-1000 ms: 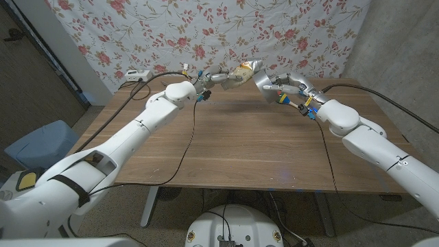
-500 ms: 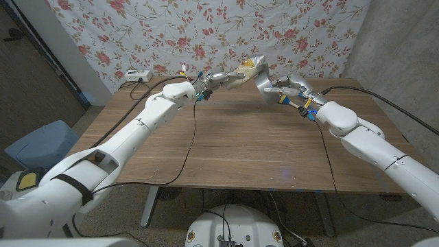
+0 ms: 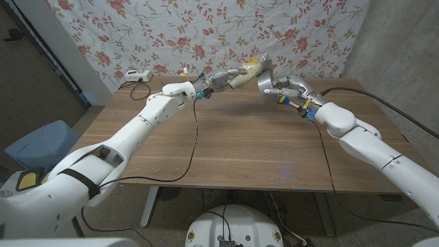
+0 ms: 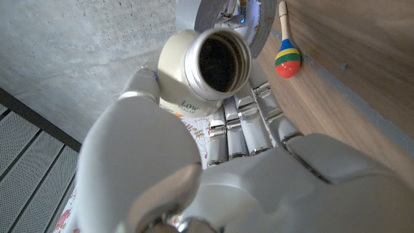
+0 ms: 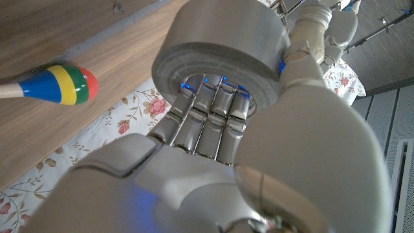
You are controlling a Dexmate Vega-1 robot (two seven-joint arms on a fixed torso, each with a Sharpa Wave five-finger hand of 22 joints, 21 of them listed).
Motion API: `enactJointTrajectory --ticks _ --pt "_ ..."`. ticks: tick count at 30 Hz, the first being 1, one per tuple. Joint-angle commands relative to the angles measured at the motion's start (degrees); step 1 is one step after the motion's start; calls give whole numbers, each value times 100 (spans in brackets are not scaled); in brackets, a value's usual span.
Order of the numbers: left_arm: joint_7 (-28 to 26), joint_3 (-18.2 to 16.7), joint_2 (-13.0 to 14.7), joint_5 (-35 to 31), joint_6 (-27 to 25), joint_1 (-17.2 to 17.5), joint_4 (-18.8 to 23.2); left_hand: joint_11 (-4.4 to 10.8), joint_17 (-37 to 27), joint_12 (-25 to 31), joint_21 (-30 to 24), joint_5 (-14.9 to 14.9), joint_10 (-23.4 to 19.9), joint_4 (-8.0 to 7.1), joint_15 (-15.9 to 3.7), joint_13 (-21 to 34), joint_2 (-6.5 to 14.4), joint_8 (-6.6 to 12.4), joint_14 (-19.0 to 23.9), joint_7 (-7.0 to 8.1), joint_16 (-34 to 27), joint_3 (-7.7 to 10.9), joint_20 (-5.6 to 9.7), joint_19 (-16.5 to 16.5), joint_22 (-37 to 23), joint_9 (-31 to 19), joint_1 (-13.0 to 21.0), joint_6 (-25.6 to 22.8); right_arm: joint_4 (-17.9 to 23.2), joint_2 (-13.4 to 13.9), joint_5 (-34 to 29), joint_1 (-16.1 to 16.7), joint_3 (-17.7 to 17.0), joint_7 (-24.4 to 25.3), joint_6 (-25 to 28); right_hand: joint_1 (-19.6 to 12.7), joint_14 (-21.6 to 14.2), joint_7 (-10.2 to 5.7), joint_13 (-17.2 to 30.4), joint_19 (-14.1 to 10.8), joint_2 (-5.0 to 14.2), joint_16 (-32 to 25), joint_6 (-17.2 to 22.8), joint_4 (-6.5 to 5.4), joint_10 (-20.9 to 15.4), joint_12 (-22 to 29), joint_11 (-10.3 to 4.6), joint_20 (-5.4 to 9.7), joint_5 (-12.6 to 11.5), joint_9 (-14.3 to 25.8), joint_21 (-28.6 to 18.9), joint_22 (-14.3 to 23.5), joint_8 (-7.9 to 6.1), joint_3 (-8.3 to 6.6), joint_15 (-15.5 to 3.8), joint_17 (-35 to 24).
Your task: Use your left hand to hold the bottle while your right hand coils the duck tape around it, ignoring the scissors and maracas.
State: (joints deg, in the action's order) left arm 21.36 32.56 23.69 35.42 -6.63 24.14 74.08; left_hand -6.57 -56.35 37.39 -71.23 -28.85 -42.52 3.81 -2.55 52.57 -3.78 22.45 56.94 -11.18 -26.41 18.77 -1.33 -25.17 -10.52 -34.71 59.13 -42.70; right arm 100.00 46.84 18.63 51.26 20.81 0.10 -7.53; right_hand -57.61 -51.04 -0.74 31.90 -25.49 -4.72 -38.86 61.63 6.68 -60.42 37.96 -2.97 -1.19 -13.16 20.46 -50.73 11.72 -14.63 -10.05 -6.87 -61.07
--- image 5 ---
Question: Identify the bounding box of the grey duct tape roll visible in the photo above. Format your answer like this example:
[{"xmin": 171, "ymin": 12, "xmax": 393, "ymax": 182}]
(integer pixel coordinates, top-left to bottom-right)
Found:
[{"xmin": 151, "ymin": 0, "xmax": 291, "ymax": 113}]

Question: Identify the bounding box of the floral backdrop cloth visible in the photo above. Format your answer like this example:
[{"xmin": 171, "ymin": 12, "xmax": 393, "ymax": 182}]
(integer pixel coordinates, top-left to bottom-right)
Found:
[{"xmin": 0, "ymin": 58, "xmax": 367, "ymax": 233}]

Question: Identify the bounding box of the thin black wire with clips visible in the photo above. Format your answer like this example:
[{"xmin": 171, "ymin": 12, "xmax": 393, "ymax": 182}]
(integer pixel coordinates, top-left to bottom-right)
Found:
[{"xmin": 342, "ymin": 9, "xmax": 414, "ymax": 54}]

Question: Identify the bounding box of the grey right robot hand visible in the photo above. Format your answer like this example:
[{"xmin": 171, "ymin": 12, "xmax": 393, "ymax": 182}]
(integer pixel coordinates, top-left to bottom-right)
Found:
[{"xmin": 19, "ymin": 50, "xmax": 394, "ymax": 233}]

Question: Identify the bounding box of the colourful striped wooden maraca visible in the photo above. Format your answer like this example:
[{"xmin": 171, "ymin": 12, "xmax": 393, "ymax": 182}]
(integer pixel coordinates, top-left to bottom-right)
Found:
[{"xmin": 0, "ymin": 63, "xmax": 99, "ymax": 106}]

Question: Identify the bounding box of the beige bottle with yellow label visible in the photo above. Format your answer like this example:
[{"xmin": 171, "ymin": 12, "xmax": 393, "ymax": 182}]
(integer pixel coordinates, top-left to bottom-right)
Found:
[{"xmin": 289, "ymin": 3, "xmax": 333, "ymax": 64}]

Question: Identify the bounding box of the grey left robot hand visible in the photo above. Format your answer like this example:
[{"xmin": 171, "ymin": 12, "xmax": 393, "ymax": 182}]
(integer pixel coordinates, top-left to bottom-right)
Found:
[{"xmin": 323, "ymin": 8, "xmax": 359, "ymax": 67}]

